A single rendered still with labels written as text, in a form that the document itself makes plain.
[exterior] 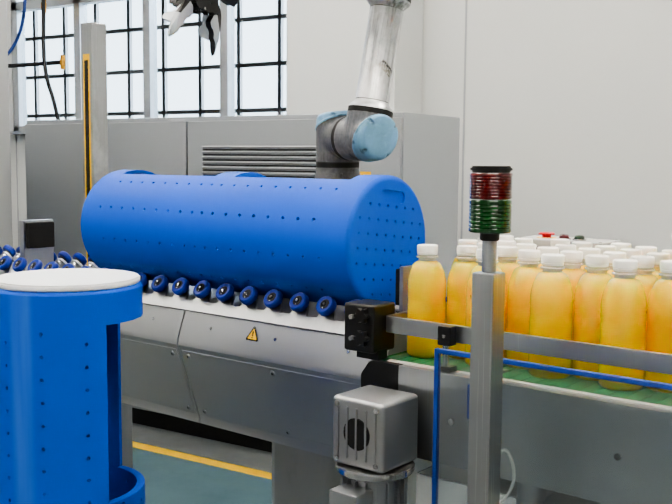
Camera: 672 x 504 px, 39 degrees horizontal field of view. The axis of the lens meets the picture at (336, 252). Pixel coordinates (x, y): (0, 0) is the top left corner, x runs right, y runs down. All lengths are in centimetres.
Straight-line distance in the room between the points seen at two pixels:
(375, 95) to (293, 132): 152
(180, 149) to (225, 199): 214
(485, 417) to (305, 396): 65
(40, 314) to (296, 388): 58
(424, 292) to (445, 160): 224
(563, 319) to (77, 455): 91
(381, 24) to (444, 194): 164
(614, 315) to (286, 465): 126
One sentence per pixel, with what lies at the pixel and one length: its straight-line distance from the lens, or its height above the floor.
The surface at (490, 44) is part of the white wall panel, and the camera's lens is 488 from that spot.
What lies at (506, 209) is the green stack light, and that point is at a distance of 142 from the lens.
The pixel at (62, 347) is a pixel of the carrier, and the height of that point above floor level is 92.
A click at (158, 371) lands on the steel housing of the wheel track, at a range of 237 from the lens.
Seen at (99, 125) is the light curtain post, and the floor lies 137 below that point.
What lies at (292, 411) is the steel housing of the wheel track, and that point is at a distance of 209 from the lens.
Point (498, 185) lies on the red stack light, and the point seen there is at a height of 123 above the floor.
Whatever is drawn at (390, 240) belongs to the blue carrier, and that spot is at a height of 110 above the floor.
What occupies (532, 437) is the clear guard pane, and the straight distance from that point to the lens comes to 156.
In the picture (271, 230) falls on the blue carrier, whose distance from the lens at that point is 201.
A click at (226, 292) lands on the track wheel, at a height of 96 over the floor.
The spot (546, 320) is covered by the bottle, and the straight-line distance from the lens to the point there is 163.
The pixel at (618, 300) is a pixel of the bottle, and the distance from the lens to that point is 157.
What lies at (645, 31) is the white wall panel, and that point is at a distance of 463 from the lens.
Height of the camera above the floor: 127
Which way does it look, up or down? 6 degrees down
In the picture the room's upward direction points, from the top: straight up
